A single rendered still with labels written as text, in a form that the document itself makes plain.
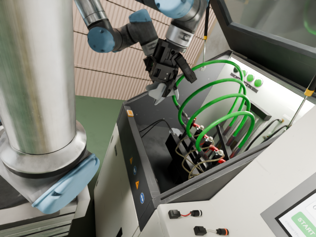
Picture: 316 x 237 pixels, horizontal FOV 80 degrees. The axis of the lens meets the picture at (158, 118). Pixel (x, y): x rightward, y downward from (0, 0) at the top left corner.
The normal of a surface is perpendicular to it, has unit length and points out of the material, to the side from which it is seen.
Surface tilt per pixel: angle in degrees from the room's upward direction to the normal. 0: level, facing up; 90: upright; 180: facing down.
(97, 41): 90
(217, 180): 90
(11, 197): 72
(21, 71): 99
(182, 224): 0
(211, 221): 0
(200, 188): 90
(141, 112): 90
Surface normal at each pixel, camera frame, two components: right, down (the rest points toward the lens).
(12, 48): 0.29, 0.70
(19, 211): 0.36, -0.80
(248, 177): -0.77, -0.33
